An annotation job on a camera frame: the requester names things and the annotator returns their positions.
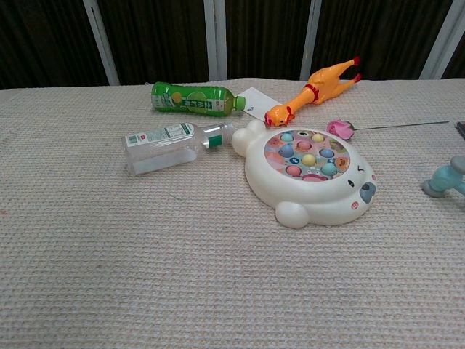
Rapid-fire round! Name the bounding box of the pink artificial rose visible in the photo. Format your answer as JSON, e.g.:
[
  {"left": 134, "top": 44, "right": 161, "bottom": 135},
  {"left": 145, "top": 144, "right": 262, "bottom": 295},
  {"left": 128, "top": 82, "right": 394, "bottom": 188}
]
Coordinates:
[{"left": 326, "top": 119, "right": 450, "bottom": 142}]

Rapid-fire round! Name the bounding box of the clear plastic bottle green label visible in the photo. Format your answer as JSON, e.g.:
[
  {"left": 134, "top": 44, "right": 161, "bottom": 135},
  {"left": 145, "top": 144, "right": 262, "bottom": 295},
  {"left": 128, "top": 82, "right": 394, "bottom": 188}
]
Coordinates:
[{"left": 121, "top": 121, "right": 236, "bottom": 177}]

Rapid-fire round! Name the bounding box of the black pleated curtain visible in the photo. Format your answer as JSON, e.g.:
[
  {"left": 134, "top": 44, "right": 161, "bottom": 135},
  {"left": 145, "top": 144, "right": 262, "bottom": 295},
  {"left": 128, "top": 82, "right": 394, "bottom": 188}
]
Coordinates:
[{"left": 0, "top": 0, "right": 465, "bottom": 91}]

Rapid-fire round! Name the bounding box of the beige woven table cloth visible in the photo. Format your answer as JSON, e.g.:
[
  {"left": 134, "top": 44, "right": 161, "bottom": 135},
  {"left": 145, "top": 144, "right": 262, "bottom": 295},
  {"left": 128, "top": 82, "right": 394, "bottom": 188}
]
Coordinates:
[{"left": 0, "top": 76, "right": 465, "bottom": 349}]

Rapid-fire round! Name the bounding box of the white paper card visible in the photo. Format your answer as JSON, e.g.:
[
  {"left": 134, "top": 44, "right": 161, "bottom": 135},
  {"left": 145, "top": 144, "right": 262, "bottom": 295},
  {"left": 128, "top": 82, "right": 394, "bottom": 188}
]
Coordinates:
[{"left": 238, "top": 87, "right": 279, "bottom": 121}]

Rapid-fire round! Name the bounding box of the white bear button toy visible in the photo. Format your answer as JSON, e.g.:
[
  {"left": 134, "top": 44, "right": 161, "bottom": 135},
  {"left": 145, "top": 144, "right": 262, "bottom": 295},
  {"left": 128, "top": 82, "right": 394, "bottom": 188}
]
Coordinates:
[{"left": 231, "top": 120, "right": 378, "bottom": 230}]

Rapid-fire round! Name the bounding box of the orange rubber chicken toy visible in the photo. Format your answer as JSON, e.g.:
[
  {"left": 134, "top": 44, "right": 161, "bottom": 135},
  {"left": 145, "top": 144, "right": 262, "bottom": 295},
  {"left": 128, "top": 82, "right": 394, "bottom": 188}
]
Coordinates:
[{"left": 264, "top": 56, "right": 363, "bottom": 129}]

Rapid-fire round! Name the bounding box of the green tea bottle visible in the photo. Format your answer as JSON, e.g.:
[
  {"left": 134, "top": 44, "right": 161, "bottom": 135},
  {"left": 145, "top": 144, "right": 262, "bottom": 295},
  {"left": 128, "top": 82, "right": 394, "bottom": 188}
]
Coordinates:
[{"left": 150, "top": 81, "right": 247, "bottom": 118}]

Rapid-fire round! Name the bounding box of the white metal frame post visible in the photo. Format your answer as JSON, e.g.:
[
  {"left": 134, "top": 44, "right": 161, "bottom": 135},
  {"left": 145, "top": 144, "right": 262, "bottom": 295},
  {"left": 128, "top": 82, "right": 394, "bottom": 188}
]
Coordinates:
[
  {"left": 82, "top": 0, "right": 121, "bottom": 87},
  {"left": 419, "top": 0, "right": 465, "bottom": 80},
  {"left": 299, "top": 0, "right": 323, "bottom": 81},
  {"left": 203, "top": 0, "right": 228, "bottom": 81}
]

